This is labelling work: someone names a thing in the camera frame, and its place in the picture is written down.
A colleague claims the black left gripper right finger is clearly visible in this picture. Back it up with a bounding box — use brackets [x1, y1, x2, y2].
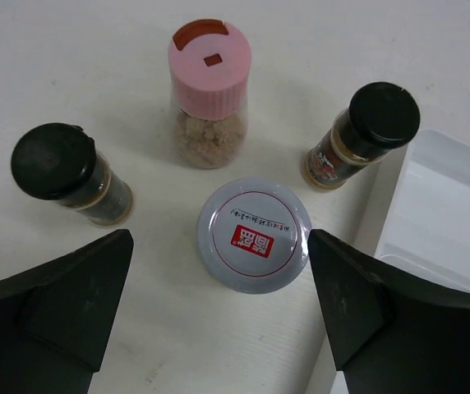
[307, 230, 470, 393]

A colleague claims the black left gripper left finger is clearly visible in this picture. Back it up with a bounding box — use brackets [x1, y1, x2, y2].
[0, 229, 134, 393]

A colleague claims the grey lid sauce jar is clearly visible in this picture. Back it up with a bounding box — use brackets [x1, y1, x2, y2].
[196, 177, 311, 294]

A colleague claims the black cap red label bottle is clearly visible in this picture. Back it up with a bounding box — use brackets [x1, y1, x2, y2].
[303, 81, 421, 190]

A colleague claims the pink cap spice jar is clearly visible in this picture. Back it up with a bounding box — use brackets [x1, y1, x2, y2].
[168, 19, 252, 169]

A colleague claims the white divided organizer tray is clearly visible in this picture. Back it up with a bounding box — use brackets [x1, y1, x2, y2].
[369, 131, 470, 293]

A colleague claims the black cap spice bottle left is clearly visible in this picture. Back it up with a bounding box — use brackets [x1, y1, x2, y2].
[11, 122, 134, 227]

